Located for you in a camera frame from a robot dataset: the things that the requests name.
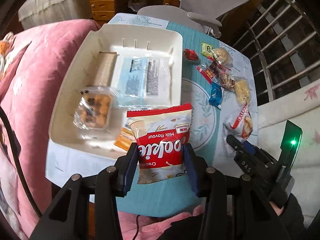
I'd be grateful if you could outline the red white cookie bag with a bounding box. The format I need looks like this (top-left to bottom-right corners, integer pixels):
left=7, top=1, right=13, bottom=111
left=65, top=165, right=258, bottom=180
left=127, top=103, right=193, bottom=184

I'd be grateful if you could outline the white orange snack packet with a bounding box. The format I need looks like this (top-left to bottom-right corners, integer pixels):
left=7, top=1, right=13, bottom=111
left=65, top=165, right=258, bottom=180
left=223, top=104, right=253, bottom=156

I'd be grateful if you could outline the blue candy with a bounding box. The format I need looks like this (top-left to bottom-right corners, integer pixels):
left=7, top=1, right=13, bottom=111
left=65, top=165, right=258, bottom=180
left=208, top=82, right=223, bottom=109

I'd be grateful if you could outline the white light-blue snack bag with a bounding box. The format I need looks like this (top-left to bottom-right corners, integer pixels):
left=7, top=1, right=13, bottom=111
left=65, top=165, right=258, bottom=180
left=111, top=56, right=172, bottom=109

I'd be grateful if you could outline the nut mix clear packet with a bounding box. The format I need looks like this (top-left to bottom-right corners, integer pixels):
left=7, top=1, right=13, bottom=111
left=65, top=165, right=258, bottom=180
left=217, top=72, right=235, bottom=91

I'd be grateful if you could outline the round cracker clear pack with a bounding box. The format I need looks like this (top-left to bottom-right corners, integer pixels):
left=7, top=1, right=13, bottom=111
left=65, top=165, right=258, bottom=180
left=212, top=48, right=233, bottom=67

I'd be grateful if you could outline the right forearm black sleeve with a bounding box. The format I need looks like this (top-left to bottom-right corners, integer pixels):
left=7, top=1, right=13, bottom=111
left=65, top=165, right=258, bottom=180
left=270, top=194, right=319, bottom=239

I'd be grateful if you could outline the clear tub of cookies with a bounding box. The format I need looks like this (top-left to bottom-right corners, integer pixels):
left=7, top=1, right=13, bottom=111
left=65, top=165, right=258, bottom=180
left=73, top=86, right=116, bottom=131

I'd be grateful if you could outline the white floral sofa cushion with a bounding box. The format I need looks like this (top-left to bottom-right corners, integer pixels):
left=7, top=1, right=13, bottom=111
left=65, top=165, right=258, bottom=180
left=258, top=80, right=320, bottom=226

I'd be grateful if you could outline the white teal leaf tablecloth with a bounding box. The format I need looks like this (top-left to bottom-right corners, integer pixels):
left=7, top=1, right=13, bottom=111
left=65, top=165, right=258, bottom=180
left=46, top=13, right=258, bottom=218

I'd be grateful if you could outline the red strip snack packet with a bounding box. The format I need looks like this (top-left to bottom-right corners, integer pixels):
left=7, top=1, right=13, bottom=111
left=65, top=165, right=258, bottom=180
left=196, top=65, right=217, bottom=84

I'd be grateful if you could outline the beige wafer bar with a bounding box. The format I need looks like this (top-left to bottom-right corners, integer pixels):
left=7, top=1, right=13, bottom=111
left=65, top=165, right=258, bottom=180
left=92, top=52, right=118, bottom=87

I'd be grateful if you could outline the white plastic storage bin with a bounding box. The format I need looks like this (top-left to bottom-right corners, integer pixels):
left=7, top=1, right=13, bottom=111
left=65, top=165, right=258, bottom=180
left=47, top=24, right=183, bottom=159

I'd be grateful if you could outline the dark red chocolate packet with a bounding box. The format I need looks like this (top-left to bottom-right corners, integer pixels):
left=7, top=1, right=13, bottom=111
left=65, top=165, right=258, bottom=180
left=209, top=61, right=226, bottom=76

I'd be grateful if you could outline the red round wrapped candy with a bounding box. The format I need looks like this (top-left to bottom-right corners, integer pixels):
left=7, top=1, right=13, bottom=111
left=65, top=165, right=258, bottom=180
left=183, top=49, right=199, bottom=62

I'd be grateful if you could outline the yellow green candy packet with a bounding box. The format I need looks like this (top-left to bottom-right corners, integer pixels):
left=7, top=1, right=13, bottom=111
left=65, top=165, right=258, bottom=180
left=201, top=42, right=213, bottom=58

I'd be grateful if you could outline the metal window railing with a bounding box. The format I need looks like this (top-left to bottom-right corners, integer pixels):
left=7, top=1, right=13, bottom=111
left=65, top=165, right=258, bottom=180
left=230, top=0, right=319, bottom=105

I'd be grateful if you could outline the pink blanket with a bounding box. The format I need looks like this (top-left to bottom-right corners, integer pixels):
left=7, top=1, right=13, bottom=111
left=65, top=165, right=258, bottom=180
left=0, top=18, right=102, bottom=240

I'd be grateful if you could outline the grey office chair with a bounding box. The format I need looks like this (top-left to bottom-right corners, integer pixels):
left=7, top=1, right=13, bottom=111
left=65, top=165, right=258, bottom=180
left=137, top=0, right=249, bottom=38

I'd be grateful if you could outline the white lace cloth cover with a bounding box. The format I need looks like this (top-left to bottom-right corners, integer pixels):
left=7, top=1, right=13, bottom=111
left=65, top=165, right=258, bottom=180
left=18, top=0, right=92, bottom=29

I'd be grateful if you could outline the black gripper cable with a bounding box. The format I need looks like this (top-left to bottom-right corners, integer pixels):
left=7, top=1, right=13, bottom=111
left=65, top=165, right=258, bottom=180
left=0, top=106, right=43, bottom=218

